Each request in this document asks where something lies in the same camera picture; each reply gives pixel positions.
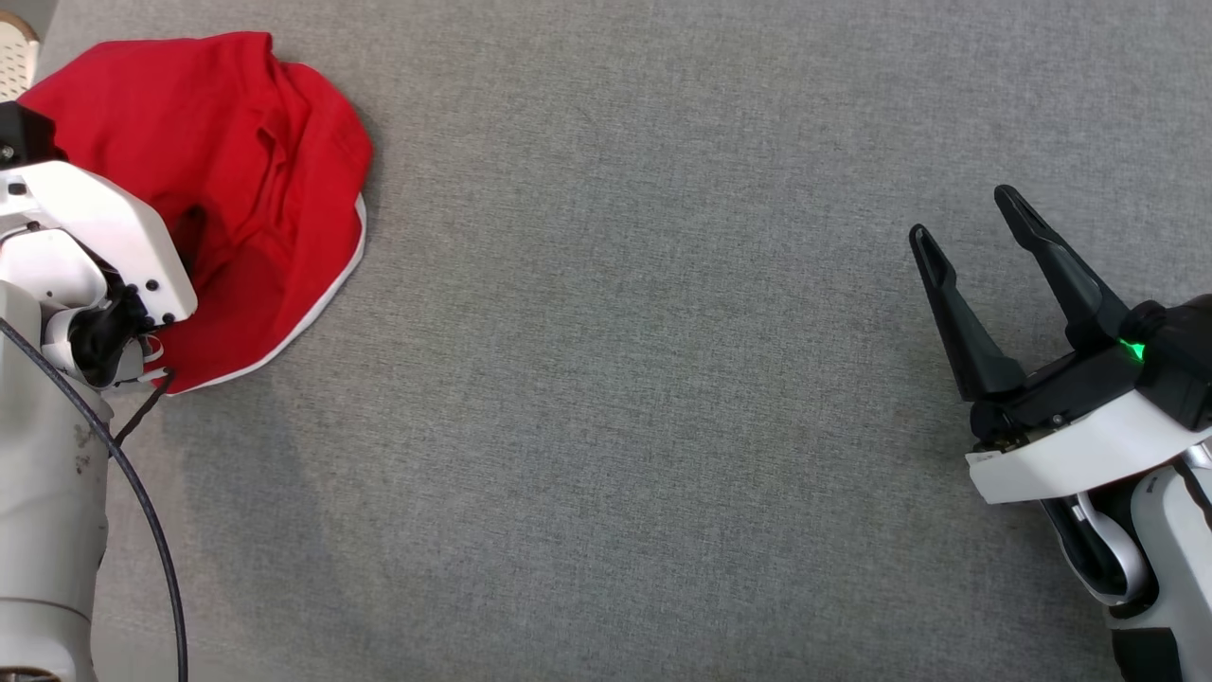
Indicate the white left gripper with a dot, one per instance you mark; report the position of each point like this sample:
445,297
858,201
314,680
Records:
85,208

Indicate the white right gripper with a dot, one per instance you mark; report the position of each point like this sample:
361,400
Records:
1070,455

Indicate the red white basketball shorts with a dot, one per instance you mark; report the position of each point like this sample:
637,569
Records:
237,123

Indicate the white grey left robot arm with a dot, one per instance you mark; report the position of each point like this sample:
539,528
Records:
47,474

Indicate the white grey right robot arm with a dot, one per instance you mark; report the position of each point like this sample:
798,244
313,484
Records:
1165,568

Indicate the beige perforated laundry basket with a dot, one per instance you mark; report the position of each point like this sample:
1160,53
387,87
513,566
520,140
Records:
14,62

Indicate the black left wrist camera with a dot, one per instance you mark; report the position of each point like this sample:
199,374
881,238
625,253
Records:
24,133

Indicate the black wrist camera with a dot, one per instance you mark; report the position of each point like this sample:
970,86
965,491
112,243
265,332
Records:
24,133
1184,360

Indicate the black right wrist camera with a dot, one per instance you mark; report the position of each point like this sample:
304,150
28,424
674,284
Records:
1184,360

